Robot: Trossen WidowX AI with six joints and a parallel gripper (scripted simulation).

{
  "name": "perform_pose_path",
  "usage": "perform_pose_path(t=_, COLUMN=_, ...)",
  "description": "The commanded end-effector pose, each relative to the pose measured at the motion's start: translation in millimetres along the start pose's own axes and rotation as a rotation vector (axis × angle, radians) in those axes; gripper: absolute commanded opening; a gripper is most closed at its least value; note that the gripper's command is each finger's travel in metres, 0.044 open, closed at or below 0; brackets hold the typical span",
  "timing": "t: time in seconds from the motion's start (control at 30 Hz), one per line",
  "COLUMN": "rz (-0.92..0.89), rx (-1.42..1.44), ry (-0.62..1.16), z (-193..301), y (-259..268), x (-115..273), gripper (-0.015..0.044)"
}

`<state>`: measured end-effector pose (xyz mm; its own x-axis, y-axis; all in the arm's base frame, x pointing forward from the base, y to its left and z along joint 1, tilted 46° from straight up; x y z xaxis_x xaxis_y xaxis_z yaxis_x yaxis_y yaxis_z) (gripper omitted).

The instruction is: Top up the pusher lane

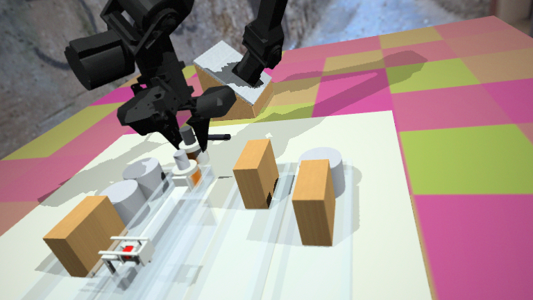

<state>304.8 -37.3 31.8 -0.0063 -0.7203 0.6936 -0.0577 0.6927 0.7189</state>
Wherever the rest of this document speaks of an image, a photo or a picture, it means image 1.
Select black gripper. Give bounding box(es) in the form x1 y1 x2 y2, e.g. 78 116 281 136
117 56 237 151

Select black thin rod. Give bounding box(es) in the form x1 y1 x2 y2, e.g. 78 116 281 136
208 134 231 140

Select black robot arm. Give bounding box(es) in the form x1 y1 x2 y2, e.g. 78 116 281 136
64 0 288 136

